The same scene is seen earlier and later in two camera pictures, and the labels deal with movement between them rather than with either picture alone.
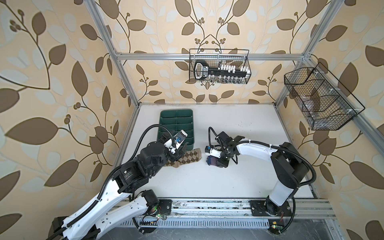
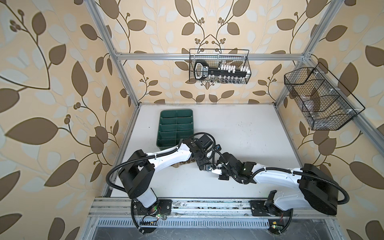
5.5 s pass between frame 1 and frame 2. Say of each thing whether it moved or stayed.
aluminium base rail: stayed
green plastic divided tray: stayed
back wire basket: stayed
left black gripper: moved
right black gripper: moved
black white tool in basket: stayed
